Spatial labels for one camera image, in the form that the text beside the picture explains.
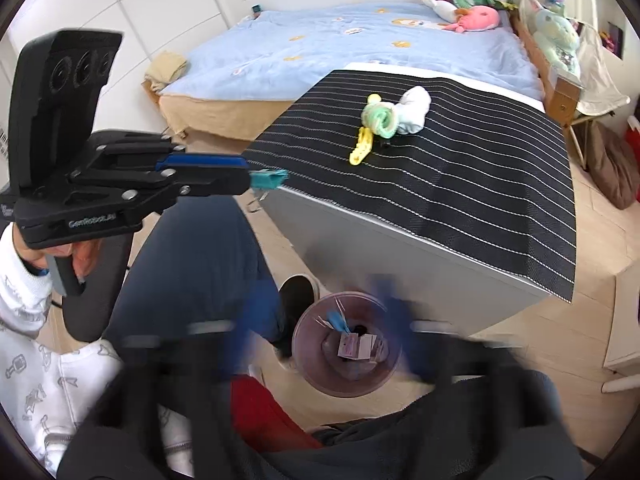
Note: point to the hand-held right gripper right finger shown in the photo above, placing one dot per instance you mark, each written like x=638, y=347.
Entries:
x=405, y=340

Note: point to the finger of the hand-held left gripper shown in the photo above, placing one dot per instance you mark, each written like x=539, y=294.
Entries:
x=200, y=164
x=210, y=185

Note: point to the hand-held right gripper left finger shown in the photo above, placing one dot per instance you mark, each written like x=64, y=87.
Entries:
x=235, y=352

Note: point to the teal plastic clip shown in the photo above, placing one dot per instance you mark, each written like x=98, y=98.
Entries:
x=270, y=179

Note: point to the blue plastic clip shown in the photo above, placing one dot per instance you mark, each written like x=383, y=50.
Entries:
x=337, y=322

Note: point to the pink trash bin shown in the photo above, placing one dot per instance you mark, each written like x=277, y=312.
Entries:
x=310, y=360

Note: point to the person's left forearm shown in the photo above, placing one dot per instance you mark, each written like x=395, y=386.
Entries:
x=20, y=290

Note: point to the person's left hand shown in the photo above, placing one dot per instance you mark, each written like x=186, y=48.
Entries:
x=32, y=255

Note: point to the beige bed skirt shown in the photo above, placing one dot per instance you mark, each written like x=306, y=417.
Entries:
x=215, y=115

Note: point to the red cloth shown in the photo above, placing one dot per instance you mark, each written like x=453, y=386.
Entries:
x=265, y=415

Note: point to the black slipper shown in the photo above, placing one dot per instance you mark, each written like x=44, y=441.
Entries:
x=296, y=300

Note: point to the person's left leg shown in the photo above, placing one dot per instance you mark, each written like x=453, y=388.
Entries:
x=200, y=270

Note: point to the person's leg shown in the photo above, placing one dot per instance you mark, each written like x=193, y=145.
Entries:
x=200, y=270
x=370, y=440

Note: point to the white table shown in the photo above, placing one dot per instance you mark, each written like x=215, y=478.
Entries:
x=375, y=250

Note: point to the beige folded cloth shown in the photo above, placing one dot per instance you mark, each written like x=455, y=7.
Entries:
x=167, y=67

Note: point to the person's right leg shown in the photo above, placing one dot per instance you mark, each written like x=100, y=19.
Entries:
x=370, y=440

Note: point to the blue patterned blanket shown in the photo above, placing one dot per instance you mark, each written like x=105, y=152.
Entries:
x=300, y=55

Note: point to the black striped mat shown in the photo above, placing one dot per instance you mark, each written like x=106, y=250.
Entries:
x=475, y=200

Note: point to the yellow plastic sock hanger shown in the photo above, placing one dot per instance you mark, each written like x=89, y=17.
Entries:
x=362, y=149

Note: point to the white wardrobe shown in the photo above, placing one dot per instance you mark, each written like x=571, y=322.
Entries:
x=150, y=5

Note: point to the green white rolled sock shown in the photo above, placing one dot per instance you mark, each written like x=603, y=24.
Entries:
x=380, y=120

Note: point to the white patterned hoodie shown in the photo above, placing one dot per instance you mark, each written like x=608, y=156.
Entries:
x=50, y=390

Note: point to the white drawer cabinet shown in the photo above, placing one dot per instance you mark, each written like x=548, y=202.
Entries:
x=622, y=320

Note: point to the brown cushion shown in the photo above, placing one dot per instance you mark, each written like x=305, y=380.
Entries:
x=615, y=165

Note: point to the white seal plush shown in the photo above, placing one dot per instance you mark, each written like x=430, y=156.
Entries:
x=442, y=7

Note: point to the pink fish plush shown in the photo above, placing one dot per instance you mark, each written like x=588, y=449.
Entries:
x=477, y=19

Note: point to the large teal unicorn plush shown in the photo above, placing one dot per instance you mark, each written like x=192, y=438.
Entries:
x=555, y=35

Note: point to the wooden bed rail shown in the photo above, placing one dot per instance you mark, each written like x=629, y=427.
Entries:
x=565, y=105

